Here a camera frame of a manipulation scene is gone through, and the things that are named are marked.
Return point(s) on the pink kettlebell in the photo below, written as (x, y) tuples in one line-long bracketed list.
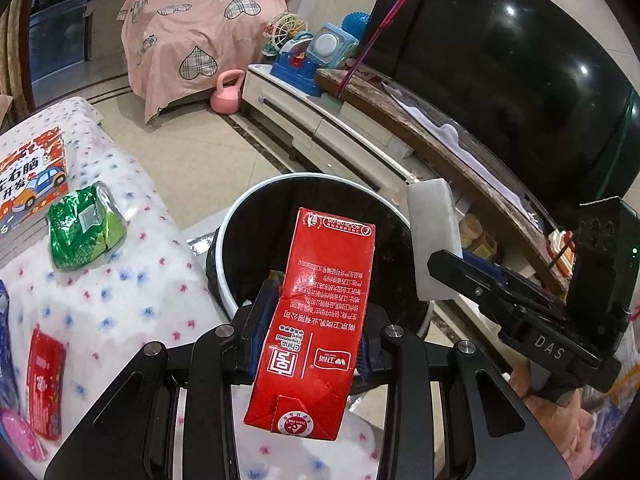
[(227, 96)]

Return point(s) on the gold curtain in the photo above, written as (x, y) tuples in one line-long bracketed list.
[(17, 101)]

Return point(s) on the pink plastic piece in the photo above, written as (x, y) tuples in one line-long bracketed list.
[(21, 436)]

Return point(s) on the blue foil wrapper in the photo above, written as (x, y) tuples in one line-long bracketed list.
[(10, 397)]

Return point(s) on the white foam block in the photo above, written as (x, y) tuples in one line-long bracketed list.
[(434, 226)]

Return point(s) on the pink hula hoop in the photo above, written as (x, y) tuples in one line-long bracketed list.
[(385, 24)]

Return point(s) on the white TV cabinet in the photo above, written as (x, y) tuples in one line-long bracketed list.
[(367, 138)]

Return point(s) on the blue toy set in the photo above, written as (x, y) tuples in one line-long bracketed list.
[(296, 53)]

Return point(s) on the red milk carton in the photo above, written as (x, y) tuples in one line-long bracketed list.
[(310, 351)]

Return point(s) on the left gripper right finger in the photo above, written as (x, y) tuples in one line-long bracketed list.
[(449, 413)]

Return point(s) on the pink heart-pattern cover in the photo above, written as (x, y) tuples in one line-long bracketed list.
[(176, 48)]

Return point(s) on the green foil snack bag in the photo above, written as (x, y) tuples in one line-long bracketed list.
[(84, 226)]

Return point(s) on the white trash bin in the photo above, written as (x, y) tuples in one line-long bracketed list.
[(255, 237)]

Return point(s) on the orange children's book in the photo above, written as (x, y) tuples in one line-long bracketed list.
[(33, 177)]

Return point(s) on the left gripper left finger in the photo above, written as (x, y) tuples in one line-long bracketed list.
[(129, 432)]

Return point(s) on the red biscuit packet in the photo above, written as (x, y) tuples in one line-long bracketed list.
[(45, 369)]

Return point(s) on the black television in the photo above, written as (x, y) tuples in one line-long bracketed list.
[(527, 81)]

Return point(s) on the person's right hand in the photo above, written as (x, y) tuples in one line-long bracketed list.
[(569, 427)]

